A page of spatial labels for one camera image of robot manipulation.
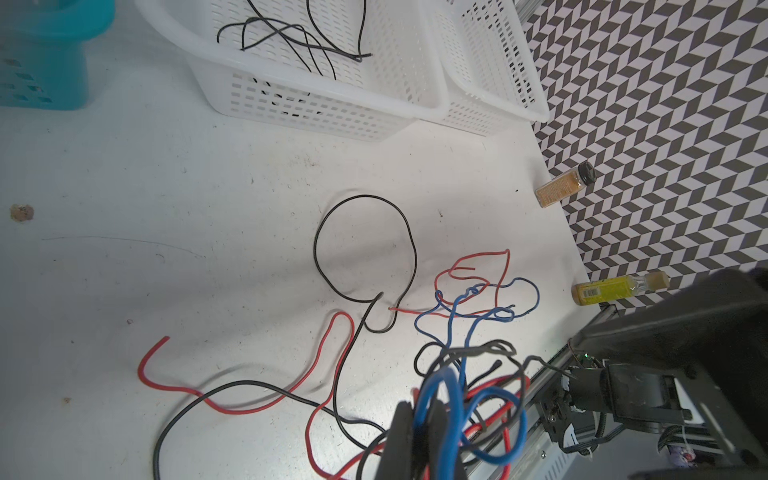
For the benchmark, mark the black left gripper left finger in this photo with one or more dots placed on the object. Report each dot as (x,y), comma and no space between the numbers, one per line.
(396,462)

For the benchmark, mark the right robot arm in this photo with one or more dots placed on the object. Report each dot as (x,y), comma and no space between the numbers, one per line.
(692,369)

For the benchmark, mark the yellow liquid bottle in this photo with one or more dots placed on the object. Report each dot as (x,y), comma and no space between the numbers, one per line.
(618,288)

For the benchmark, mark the brown spice bottle black cap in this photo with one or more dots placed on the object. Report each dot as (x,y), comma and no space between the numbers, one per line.
(566,184)

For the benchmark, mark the white plastic basket right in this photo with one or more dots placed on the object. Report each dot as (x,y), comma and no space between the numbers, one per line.
(490,75)

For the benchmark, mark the white plastic basket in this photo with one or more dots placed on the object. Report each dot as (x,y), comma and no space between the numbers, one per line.
(358,69)
(490,75)

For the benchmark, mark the white plastic basket middle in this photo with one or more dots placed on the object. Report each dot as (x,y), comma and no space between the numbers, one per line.
(358,69)

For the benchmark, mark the teal plastic basket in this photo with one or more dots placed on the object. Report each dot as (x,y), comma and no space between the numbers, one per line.
(43,65)

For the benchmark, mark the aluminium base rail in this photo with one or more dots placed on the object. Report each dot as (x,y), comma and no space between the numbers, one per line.
(537,445)

